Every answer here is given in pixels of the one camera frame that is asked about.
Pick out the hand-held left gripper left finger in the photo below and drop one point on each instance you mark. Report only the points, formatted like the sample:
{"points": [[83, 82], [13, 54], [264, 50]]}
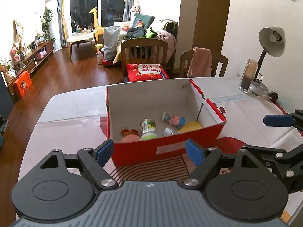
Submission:
{"points": [[105, 152]]}

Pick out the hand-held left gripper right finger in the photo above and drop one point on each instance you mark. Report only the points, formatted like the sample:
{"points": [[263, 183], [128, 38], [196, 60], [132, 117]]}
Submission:
{"points": [[194, 152]]}

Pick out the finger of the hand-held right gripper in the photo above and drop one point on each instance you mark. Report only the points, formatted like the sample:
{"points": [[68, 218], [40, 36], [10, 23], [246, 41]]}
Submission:
{"points": [[279, 120], [272, 153]]}

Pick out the yellow oval case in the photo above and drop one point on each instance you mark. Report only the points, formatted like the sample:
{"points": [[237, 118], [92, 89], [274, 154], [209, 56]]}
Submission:
{"points": [[190, 126]]}

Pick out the pink heart bowl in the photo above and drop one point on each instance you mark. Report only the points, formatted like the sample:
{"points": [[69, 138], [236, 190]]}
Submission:
{"points": [[130, 139]]}

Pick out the glass jar metal lid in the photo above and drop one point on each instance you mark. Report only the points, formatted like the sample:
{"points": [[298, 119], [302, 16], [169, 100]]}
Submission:
{"points": [[170, 132]]}

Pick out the red small toy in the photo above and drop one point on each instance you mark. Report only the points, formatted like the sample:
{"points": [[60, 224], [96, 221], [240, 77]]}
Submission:
{"points": [[129, 131]]}

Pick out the small pink doll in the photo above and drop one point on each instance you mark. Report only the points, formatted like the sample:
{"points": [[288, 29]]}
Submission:
{"points": [[174, 120]]}

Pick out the small bottle green cap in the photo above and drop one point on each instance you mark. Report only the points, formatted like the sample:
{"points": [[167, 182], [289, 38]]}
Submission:
{"points": [[149, 128]]}

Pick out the red cardboard box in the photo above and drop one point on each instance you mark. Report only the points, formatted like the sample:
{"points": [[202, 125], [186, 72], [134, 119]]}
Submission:
{"points": [[146, 99]]}

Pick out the black power plug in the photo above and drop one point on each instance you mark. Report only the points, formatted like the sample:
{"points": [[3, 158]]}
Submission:
{"points": [[274, 96]]}

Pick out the white red printed tablecloth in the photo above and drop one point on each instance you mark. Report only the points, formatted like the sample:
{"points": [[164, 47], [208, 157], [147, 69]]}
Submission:
{"points": [[71, 137]]}

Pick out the glass tumbler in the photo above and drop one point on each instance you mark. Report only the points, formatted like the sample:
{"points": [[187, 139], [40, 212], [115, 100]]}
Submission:
{"points": [[247, 80]]}

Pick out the grey desk lamp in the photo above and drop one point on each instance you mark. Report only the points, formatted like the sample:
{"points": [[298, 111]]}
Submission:
{"points": [[272, 40]]}

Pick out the pink towel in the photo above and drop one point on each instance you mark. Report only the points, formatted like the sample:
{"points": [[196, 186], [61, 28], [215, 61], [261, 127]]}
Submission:
{"points": [[200, 62]]}

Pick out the red printed cushion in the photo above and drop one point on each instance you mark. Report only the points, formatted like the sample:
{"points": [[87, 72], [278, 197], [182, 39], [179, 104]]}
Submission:
{"points": [[146, 72]]}

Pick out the clear plastic bottle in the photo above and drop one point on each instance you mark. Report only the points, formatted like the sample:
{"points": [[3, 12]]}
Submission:
{"points": [[100, 58]]}

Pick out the small yellow stool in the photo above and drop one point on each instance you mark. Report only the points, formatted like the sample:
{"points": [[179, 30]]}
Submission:
{"points": [[99, 47]]}

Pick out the orange cardboard box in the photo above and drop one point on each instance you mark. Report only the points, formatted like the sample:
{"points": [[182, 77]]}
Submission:
{"points": [[22, 85]]}

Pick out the white plastic bag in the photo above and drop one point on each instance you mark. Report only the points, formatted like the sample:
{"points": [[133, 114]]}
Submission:
{"points": [[110, 42]]}

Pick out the pink blanket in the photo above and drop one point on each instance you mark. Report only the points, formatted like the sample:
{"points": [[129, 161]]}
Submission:
{"points": [[168, 42]]}

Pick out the black tall appliance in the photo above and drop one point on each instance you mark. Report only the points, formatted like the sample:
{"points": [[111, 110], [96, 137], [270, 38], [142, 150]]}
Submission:
{"points": [[6, 97]]}

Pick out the wooden slatted chair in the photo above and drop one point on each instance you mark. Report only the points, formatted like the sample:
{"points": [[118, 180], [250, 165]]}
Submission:
{"points": [[142, 43]]}

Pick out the brown wooden door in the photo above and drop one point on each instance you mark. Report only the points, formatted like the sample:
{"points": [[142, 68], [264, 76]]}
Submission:
{"points": [[210, 28]]}

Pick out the pink toy bag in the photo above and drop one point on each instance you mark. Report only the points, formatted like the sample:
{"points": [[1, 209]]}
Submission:
{"points": [[41, 54]]}

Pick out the light wooden coffee table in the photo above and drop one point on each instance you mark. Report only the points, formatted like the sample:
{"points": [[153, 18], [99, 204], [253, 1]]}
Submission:
{"points": [[81, 37]]}

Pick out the wooden TV cabinet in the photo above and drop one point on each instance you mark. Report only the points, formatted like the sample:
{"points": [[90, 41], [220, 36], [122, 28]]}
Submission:
{"points": [[30, 61]]}

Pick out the light sofa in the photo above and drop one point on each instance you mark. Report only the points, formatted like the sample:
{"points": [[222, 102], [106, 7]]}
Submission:
{"points": [[165, 35]]}

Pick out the dark garment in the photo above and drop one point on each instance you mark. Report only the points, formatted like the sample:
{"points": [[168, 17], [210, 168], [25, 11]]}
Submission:
{"points": [[135, 33]]}

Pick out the yellow giraffe toy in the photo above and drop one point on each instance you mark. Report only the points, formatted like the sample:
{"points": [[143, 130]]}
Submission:
{"points": [[97, 26]]}

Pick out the green garment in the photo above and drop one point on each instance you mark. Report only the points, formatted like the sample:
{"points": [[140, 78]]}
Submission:
{"points": [[150, 33]]}

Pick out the teal pillow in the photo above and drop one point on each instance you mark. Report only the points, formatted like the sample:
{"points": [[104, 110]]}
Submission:
{"points": [[145, 20]]}

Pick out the white standing air conditioner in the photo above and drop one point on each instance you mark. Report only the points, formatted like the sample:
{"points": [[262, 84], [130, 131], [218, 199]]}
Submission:
{"points": [[54, 23]]}

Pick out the grey curtain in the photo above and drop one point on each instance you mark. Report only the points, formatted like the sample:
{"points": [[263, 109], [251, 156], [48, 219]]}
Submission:
{"points": [[128, 0], [61, 16]]}

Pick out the green potted plant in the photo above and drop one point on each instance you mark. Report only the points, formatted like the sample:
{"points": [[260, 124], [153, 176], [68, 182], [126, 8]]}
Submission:
{"points": [[47, 19]]}

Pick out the white printed cloth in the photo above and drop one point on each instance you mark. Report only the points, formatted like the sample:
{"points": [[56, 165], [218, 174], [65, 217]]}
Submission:
{"points": [[27, 28]]}

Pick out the glass sliding door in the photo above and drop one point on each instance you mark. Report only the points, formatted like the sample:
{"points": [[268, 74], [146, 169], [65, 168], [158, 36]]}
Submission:
{"points": [[85, 4]]}

